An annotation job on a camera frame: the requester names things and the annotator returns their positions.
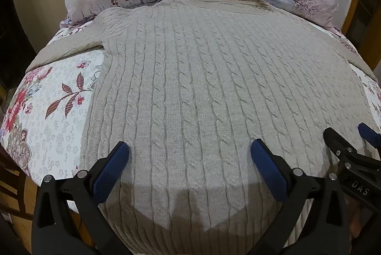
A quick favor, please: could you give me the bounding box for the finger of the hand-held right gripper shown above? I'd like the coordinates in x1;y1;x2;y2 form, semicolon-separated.
324;127;368;174
358;122;381;151

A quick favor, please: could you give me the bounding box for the beige cable-knit sweater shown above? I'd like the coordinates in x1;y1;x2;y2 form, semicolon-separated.
25;0;377;255

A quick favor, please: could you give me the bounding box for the dark wooden cabinet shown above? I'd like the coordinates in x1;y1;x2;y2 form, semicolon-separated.
0;0;38;95

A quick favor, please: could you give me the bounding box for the dark shelf unit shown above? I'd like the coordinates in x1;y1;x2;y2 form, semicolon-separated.
347;0;381;46

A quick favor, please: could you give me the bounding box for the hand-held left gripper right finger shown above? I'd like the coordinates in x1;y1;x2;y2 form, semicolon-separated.
250;138;355;255

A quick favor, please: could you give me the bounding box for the floral bed sheet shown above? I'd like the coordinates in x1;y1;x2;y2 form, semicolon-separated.
0;17;381;190

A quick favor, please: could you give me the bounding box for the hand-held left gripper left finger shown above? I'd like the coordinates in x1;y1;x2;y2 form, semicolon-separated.
31;140;131;255

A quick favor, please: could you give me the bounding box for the dark wooden chair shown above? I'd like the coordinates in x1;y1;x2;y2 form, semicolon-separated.
0;85;35;221

